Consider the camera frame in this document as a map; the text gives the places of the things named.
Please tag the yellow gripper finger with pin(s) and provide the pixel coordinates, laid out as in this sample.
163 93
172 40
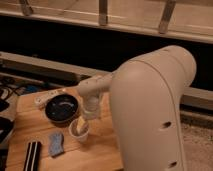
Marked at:
81 125

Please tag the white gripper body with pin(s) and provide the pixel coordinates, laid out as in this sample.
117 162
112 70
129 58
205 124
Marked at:
91 108

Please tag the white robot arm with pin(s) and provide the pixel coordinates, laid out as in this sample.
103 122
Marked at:
144 96

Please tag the black ceramic bowl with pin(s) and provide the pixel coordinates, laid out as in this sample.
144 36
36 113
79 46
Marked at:
61 108

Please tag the blue sponge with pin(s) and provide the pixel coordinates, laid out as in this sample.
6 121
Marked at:
56 144

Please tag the black white striped object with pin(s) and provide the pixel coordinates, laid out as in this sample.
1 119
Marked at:
32 156

